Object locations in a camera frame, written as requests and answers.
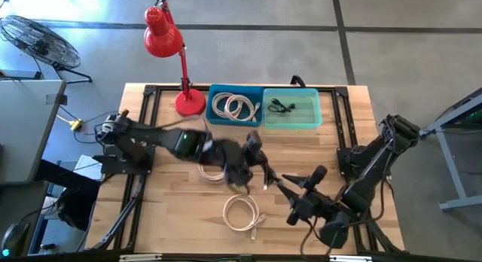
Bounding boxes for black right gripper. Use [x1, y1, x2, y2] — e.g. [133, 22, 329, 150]
[276, 164, 329, 227]

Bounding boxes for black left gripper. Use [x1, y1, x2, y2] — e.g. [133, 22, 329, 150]
[221, 130, 282, 190]

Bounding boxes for white cable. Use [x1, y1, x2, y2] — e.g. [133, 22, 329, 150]
[211, 91, 242, 120]
[224, 93, 261, 123]
[221, 193, 267, 241]
[197, 163, 227, 183]

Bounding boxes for thick black USB cable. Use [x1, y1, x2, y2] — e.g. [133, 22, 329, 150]
[267, 98, 290, 114]

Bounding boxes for teal translucent plastic bin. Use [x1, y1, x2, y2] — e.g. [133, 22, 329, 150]
[262, 87, 324, 130]

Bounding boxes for blue plastic bin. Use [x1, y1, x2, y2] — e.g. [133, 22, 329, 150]
[205, 84, 264, 127]

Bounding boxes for workbench with metal legs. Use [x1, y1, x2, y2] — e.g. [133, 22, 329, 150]
[415, 87, 482, 213]

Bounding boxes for red desk lamp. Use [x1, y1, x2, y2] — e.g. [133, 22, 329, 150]
[142, 0, 207, 118]

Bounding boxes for white box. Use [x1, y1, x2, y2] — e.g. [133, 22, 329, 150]
[73, 154, 105, 181]

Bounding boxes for black bag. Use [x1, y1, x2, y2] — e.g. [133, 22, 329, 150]
[56, 186, 99, 232]

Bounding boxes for grey desk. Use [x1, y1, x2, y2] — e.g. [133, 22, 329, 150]
[0, 79, 68, 184]

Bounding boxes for black computer mouse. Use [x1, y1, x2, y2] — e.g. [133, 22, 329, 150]
[1, 220, 30, 258]

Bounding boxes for black floor fan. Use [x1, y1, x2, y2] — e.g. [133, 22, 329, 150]
[0, 14, 93, 85]

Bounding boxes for silver metal bracket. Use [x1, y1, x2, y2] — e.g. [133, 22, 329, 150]
[119, 253, 163, 262]
[328, 254, 373, 262]

